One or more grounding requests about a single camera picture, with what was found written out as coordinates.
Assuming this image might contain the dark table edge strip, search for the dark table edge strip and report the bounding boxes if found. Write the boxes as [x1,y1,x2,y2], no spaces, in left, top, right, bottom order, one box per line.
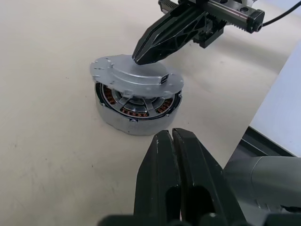
[236,126,297,163]

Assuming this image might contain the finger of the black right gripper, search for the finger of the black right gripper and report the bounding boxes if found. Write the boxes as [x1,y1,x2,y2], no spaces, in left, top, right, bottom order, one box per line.
[137,10,209,65]
[132,6,206,63]

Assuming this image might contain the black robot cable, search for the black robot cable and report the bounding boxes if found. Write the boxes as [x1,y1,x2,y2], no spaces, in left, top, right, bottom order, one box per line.
[261,4,301,26]

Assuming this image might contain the silver motor housing lid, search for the silver motor housing lid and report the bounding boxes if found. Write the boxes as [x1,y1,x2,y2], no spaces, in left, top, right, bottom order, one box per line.
[89,54,184,98]

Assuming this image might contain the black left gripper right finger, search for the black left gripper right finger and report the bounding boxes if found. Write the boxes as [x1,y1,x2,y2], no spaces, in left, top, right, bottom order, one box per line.
[172,128,246,224]

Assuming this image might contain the silver robot torso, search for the silver robot torso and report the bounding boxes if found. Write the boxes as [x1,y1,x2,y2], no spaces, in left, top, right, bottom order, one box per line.
[223,155,301,226]

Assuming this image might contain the spoked rotor with black rim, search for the spoked rotor with black rim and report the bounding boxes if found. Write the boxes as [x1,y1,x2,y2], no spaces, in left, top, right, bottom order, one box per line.
[100,84,181,121]

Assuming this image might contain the grey motor housing copper windings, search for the grey motor housing copper windings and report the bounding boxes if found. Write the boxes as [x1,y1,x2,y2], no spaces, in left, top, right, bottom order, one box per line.
[95,80,183,137]

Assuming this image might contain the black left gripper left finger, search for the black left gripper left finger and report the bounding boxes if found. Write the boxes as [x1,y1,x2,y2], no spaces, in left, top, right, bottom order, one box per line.
[133,129,182,223]

